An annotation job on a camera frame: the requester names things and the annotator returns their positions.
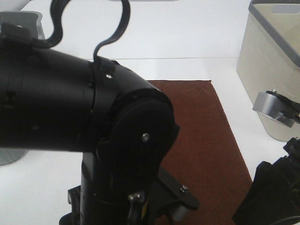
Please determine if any brown towel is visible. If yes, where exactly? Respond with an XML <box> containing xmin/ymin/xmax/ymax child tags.
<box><xmin>152</xmin><ymin>80</ymin><xmax>252</xmax><ymax>225</ymax></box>

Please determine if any beige basket with grey rim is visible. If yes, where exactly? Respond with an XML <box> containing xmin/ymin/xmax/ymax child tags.
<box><xmin>236</xmin><ymin>0</ymin><xmax>300</xmax><ymax>142</ymax></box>

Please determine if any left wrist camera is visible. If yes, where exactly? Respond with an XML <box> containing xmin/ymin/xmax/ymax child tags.
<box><xmin>147</xmin><ymin>167</ymin><xmax>199</xmax><ymax>225</ymax></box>

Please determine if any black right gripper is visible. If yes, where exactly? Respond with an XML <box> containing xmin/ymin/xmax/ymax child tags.
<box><xmin>232</xmin><ymin>137</ymin><xmax>300</xmax><ymax>225</ymax></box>

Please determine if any grey perforated laundry basket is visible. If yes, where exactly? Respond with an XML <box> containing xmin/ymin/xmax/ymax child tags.
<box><xmin>0</xmin><ymin>11</ymin><xmax>45</xmax><ymax>166</ymax></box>

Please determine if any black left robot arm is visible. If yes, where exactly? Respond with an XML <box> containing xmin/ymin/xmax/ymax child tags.
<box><xmin>0</xmin><ymin>23</ymin><xmax>179</xmax><ymax>225</ymax></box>

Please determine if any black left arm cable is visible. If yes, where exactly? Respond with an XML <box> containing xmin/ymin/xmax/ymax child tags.
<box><xmin>35</xmin><ymin>0</ymin><xmax>131</xmax><ymax>64</ymax></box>

